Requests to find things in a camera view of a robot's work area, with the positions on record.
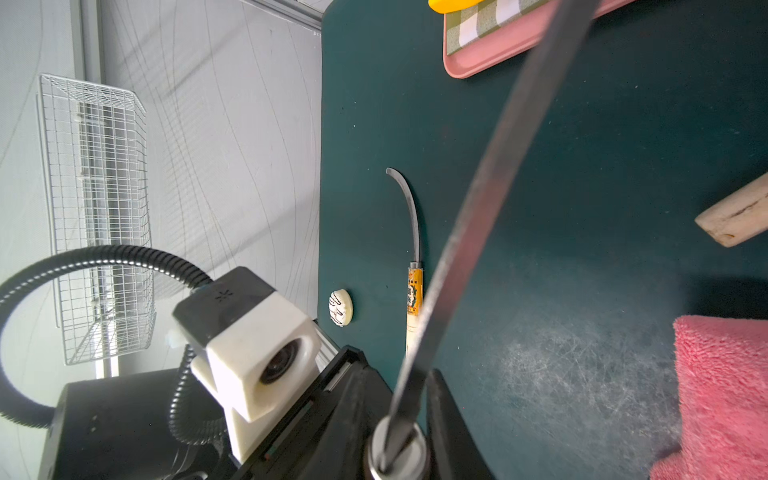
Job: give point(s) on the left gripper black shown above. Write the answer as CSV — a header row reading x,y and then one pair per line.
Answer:
x,y
121,428

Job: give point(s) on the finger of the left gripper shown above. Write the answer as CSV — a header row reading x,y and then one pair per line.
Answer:
x,y
453,452

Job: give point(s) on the pink rag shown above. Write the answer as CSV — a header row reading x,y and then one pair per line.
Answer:
x,y
721,367

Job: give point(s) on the pink checkered tray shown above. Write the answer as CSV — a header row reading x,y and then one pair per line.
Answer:
x,y
491,32

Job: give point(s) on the yellow tipped metal tongs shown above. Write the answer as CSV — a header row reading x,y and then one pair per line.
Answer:
x,y
449,6

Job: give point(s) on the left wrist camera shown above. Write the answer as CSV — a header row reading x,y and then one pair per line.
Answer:
x,y
255,353

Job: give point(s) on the white rope ball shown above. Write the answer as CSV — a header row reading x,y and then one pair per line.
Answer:
x,y
341,309

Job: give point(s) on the white wire basket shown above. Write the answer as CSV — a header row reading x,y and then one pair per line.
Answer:
x,y
94,153

